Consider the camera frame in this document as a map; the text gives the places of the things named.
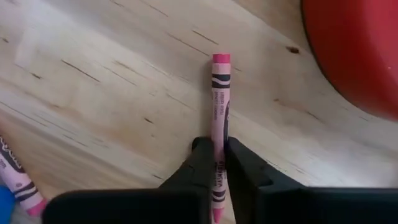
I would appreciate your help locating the pink crayon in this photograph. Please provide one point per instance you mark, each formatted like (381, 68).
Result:
(18, 183)

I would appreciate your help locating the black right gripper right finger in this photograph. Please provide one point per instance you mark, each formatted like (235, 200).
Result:
(248, 174)

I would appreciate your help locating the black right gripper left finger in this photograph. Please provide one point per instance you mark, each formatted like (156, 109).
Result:
(199, 168)

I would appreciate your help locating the red crayon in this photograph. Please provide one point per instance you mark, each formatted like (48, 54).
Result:
(220, 102)

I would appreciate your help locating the red desk lamp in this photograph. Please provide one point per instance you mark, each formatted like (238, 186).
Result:
(357, 46)

